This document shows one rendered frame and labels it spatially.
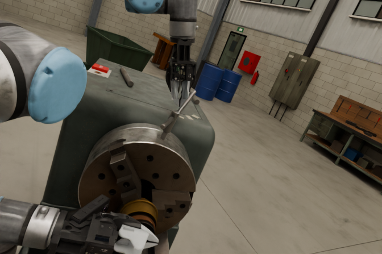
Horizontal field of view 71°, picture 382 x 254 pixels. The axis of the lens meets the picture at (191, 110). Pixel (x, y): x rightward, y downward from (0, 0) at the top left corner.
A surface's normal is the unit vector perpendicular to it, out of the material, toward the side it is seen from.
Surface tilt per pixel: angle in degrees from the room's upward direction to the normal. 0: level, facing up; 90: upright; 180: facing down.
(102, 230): 0
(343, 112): 90
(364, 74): 90
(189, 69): 90
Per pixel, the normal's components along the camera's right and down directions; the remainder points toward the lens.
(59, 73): 0.91, 0.39
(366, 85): -0.83, -0.17
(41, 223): 0.36, -0.47
